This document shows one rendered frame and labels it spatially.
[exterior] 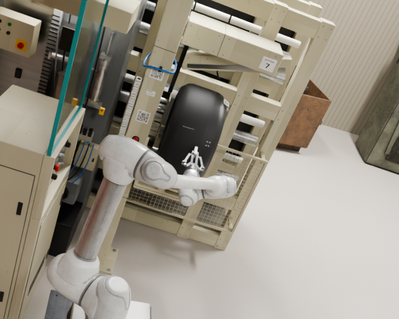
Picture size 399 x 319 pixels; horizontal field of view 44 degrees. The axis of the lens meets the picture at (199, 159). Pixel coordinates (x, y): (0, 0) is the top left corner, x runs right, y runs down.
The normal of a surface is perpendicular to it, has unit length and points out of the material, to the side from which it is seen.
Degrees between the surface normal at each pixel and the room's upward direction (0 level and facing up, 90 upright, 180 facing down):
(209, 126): 50
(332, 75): 90
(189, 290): 0
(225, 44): 90
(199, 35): 90
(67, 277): 73
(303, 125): 90
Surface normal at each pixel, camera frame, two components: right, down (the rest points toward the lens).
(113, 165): -0.41, 0.18
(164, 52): -0.05, 0.49
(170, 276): 0.33, -0.81
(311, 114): 0.25, 0.57
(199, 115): 0.22, -0.29
